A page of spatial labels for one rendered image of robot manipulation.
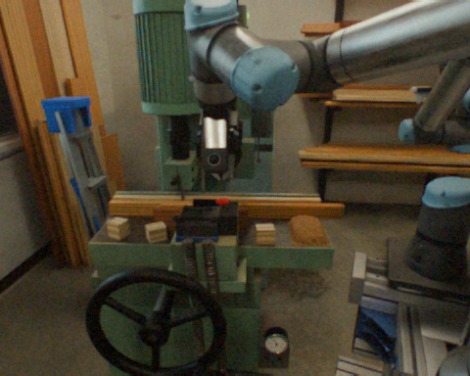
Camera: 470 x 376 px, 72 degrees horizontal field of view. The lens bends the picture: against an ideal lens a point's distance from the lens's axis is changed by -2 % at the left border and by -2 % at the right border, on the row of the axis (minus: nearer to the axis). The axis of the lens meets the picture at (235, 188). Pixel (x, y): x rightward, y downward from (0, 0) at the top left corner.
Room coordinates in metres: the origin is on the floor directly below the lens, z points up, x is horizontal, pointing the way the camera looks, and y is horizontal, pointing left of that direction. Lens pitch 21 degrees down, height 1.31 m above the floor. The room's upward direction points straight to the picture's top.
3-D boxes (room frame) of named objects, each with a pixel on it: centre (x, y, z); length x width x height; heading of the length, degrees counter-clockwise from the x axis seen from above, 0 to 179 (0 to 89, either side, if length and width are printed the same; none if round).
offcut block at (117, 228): (0.73, 0.30, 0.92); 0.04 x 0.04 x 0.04; 67
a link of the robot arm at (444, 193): (0.72, -0.53, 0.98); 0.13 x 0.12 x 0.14; 82
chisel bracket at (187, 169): (0.87, 0.14, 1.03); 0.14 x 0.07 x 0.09; 178
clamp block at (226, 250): (0.65, 0.06, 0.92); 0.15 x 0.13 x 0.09; 88
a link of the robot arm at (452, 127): (0.97, -0.68, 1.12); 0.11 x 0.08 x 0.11; 82
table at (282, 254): (0.74, 0.06, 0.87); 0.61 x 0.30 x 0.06; 88
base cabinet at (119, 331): (0.97, 0.14, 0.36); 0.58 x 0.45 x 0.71; 178
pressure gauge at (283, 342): (0.63, -0.10, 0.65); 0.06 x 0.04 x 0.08; 88
